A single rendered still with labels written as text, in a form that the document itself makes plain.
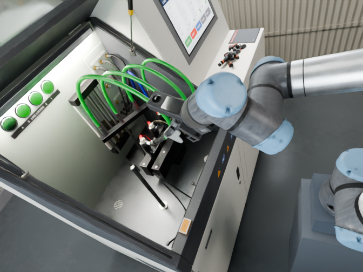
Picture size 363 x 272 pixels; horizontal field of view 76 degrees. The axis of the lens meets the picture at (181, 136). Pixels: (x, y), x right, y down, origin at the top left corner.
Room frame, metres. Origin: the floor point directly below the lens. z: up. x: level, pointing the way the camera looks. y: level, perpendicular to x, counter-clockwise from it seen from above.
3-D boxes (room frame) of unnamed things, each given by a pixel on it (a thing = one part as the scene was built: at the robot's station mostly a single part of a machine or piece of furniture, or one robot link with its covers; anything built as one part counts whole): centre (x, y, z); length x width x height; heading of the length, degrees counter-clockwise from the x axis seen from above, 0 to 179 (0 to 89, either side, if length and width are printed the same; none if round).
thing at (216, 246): (0.49, -0.04, 0.44); 0.65 x 0.02 x 0.68; 139
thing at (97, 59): (1.02, 0.19, 1.20); 0.13 x 0.03 x 0.31; 139
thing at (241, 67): (1.09, -0.43, 0.96); 0.70 x 0.22 x 0.03; 139
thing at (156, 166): (0.75, 0.07, 0.91); 0.34 x 0.10 x 0.15; 139
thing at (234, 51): (1.12, -0.45, 1.01); 0.23 x 0.11 x 0.06; 139
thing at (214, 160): (0.51, -0.03, 0.87); 0.62 x 0.04 x 0.16; 139
